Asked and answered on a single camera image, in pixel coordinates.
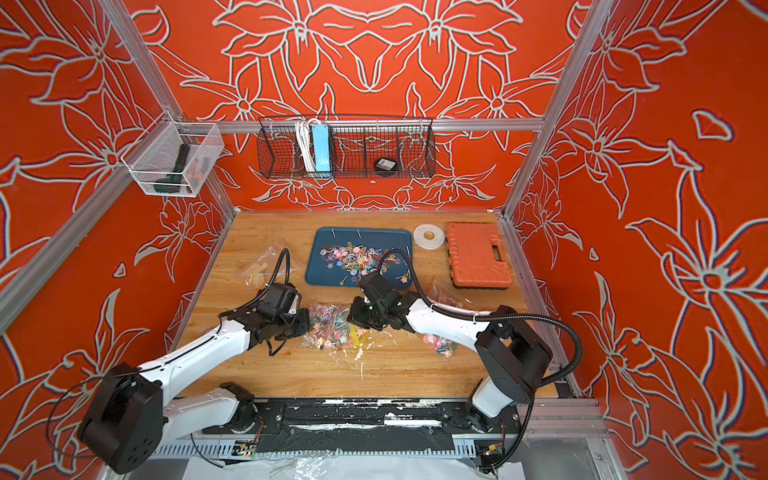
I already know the candy ziploc bag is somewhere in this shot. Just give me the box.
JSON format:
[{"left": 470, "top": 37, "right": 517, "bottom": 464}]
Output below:
[
  {"left": 301, "top": 303, "right": 374, "bottom": 381},
  {"left": 235, "top": 241, "right": 288, "bottom": 290},
  {"left": 421, "top": 279, "right": 471, "bottom": 358}
]

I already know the dark teal tray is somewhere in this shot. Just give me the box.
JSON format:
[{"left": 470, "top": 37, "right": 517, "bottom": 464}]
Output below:
[{"left": 304, "top": 226, "right": 415, "bottom": 289}]

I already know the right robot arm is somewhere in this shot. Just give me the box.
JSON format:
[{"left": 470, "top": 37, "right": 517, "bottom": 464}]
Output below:
[{"left": 348, "top": 273, "right": 552, "bottom": 431}]

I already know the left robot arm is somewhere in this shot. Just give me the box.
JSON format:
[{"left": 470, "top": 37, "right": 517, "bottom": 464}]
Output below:
[{"left": 77, "top": 283, "right": 309, "bottom": 474}]

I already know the poured candy pile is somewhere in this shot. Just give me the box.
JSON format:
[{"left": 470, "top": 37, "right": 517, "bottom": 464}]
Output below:
[{"left": 319, "top": 226, "right": 415, "bottom": 286}]

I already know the white tape roll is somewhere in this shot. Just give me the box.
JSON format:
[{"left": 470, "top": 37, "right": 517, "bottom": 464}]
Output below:
[{"left": 413, "top": 224, "right": 445, "bottom": 251}]

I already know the orange tool case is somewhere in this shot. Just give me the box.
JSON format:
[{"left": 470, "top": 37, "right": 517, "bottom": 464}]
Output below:
[{"left": 446, "top": 222, "right": 512, "bottom": 290}]

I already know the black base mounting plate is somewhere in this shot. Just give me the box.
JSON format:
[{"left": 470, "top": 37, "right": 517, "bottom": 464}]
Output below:
[{"left": 202, "top": 398, "right": 522, "bottom": 458}]

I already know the green black tool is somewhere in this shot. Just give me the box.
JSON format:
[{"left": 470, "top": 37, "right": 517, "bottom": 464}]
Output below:
[{"left": 154, "top": 143, "right": 190, "bottom": 194}]

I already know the light blue box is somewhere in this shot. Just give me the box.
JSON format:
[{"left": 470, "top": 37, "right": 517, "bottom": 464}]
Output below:
[{"left": 312, "top": 124, "right": 331, "bottom": 176}]

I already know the clear plastic bin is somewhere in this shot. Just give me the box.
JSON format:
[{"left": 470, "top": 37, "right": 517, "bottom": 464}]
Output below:
[{"left": 120, "top": 111, "right": 224, "bottom": 198}]

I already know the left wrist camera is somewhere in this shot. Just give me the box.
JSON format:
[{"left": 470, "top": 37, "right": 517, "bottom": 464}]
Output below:
[{"left": 260, "top": 283, "right": 299, "bottom": 318}]

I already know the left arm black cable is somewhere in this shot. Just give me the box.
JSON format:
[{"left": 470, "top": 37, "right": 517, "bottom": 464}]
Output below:
[{"left": 44, "top": 247, "right": 292, "bottom": 469}]

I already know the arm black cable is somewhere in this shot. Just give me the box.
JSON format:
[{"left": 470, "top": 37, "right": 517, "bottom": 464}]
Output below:
[
  {"left": 44, "top": 247, "right": 292, "bottom": 469},
  {"left": 374, "top": 247, "right": 584, "bottom": 472}
]

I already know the black wire basket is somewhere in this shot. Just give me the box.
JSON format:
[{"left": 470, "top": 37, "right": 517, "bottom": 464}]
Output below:
[{"left": 256, "top": 114, "right": 437, "bottom": 180}]

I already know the white cable bundle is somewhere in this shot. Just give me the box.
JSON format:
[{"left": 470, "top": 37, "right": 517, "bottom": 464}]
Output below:
[{"left": 295, "top": 119, "right": 316, "bottom": 174}]

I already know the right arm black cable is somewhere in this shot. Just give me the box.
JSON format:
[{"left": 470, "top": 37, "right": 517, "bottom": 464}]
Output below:
[{"left": 374, "top": 247, "right": 584, "bottom": 472}]

